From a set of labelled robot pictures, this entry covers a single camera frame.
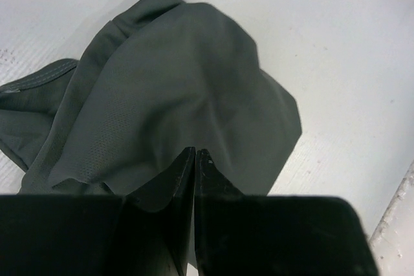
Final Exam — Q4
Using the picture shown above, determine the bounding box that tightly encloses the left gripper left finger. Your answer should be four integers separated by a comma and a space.
1, 147, 195, 275

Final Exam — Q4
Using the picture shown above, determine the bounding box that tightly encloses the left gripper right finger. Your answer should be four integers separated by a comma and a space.
194, 149, 378, 275

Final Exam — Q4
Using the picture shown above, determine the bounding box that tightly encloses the grey green t shirt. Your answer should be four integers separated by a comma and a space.
1, 0, 301, 195

